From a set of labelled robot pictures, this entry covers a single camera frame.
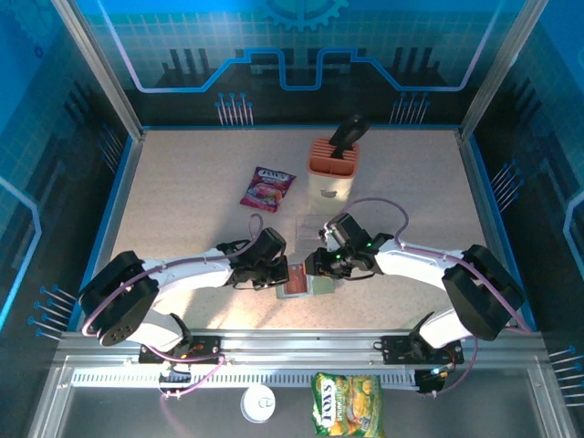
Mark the beige knife block orange top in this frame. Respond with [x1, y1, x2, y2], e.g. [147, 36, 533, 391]
[306, 136, 361, 214]

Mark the purple Fox's candy bag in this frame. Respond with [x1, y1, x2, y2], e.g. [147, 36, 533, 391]
[239, 166, 297, 214]

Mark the white round lid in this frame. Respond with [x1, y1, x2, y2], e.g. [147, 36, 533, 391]
[240, 385, 276, 423]

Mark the green Fox's candy bag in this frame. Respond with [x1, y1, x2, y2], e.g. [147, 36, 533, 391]
[311, 372, 385, 438]

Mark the aluminium front rail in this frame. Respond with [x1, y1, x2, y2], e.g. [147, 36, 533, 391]
[54, 328, 548, 369]

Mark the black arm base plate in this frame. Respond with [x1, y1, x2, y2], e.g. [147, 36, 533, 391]
[380, 334, 465, 366]
[138, 334, 225, 366]

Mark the white slotted cable duct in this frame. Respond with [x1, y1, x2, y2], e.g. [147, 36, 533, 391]
[70, 370, 419, 389]

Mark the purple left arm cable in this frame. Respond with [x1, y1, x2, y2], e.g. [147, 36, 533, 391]
[80, 213, 265, 401]

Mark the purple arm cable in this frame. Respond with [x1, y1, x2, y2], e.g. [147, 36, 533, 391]
[80, 213, 265, 401]
[339, 197, 533, 398]

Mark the black knife handle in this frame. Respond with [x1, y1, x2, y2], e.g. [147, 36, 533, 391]
[328, 113, 370, 162]

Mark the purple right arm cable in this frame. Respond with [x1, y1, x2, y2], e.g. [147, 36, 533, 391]
[339, 197, 533, 398]

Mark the aluminium frame post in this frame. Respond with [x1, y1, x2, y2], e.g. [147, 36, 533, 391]
[50, 0, 146, 141]
[458, 0, 548, 141]

